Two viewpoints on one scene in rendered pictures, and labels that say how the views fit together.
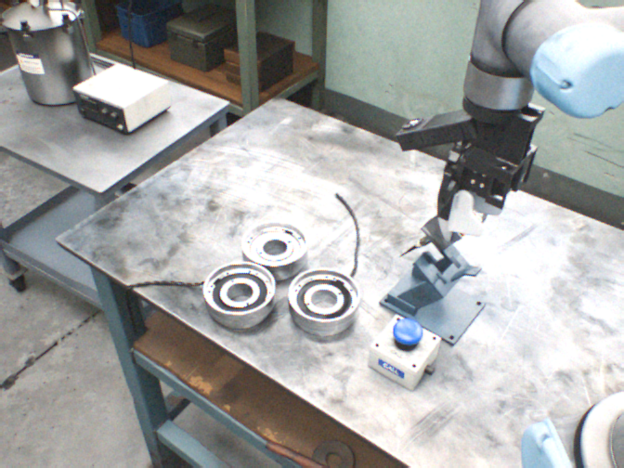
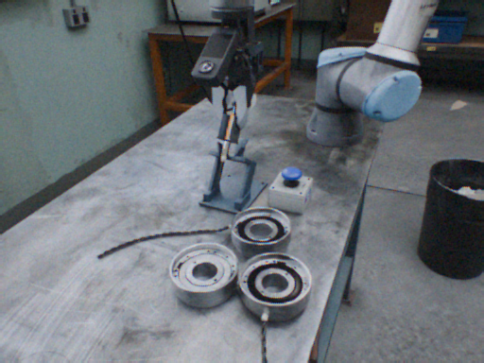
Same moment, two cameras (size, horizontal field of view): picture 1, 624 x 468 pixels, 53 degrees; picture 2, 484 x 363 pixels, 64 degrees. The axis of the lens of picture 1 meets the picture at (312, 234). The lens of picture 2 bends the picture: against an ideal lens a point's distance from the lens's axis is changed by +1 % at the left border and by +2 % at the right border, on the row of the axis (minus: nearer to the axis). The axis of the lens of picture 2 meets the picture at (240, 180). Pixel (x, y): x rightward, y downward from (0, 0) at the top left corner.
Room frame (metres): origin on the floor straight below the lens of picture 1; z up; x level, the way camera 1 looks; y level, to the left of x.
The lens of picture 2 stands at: (0.74, 0.50, 1.25)
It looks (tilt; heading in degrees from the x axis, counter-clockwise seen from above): 31 degrees down; 260
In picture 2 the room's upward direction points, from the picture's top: 2 degrees counter-clockwise
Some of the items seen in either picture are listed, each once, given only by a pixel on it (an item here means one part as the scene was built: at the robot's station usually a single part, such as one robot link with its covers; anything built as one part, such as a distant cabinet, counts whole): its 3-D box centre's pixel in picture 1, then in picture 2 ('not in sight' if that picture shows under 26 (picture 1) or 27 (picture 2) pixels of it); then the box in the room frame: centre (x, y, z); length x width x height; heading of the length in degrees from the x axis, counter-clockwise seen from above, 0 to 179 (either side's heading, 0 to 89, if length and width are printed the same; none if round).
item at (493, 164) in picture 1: (491, 145); (235, 44); (0.61, -0.21, 1.10); 0.09 x 0.08 x 0.12; 52
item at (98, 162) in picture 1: (104, 205); not in sight; (1.40, 0.61, 0.34); 0.67 x 0.46 x 0.68; 59
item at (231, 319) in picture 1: (240, 296); (274, 286); (0.62, 0.10, 0.82); 0.10 x 0.10 x 0.04
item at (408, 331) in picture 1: (406, 339); (291, 181); (0.52, -0.13, 0.85); 0.04 x 0.04 x 0.05
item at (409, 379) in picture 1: (407, 353); (291, 190); (0.52, -0.13, 0.82); 0.08 x 0.07 x 0.05; 55
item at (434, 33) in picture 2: not in sight; (432, 25); (-1.66, -2.84, 0.56); 0.52 x 0.38 x 0.22; 142
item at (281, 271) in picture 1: (275, 251); (205, 275); (0.72, 0.06, 0.82); 0.10 x 0.10 x 0.04
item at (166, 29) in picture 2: not in sight; (233, 65); (0.19, -2.76, 0.39); 1.50 x 0.62 x 0.78; 55
